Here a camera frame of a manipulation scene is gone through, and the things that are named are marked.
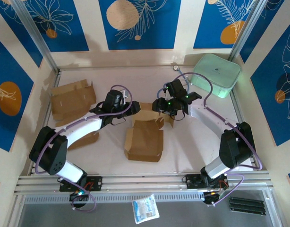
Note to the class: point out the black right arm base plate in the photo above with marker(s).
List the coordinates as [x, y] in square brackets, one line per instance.
[192, 180]

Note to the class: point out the mint green zip case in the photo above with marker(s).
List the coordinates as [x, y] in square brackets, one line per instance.
[215, 73]

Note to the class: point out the brown cardboard box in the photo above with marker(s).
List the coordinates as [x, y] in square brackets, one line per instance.
[71, 99]
[145, 142]

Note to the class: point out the aluminium frame post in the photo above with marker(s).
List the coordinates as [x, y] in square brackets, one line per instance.
[33, 30]
[247, 30]

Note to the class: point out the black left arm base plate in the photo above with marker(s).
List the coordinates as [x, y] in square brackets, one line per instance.
[95, 183]

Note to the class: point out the grey metal plate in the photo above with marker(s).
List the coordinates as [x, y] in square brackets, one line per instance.
[64, 217]

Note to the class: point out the aluminium side rail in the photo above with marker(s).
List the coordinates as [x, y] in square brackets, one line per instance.
[234, 99]
[55, 80]

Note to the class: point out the aluminium front rail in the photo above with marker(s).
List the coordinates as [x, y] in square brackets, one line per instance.
[145, 183]

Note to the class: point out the white blue wipes packet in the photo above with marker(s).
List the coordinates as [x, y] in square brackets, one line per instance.
[145, 209]

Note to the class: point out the blue stethoscope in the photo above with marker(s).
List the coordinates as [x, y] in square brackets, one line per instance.
[175, 68]

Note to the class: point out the black ribbed block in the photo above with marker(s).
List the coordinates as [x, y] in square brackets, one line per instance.
[246, 205]

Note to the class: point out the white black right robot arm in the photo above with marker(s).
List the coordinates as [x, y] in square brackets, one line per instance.
[234, 146]

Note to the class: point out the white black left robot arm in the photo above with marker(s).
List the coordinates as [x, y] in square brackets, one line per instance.
[53, 153]

